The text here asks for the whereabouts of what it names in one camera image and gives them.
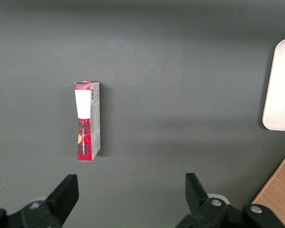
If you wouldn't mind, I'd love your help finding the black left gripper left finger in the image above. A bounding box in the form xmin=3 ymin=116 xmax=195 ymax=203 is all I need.
xmin=0 ymin=174 xmax=80 ymax=228

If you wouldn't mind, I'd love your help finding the red and grey carton box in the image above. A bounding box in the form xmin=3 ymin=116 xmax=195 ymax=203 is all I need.
xmin=73 ymin=80 xmax=102 ymax=162

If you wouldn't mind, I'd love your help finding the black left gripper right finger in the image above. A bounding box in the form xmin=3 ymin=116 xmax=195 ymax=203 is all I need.
xmin=175 ymin=172 xmax=284 ymax=228

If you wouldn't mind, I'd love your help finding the beige rectangular tray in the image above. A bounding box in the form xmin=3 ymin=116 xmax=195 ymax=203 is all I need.
xmin=261 ymin=38 xmax=285 ymax=132

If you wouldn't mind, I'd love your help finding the wooden drawer cabinet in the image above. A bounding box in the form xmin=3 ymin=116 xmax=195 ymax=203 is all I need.
xmin=251 ymin=157 xmax=285 ymax=228

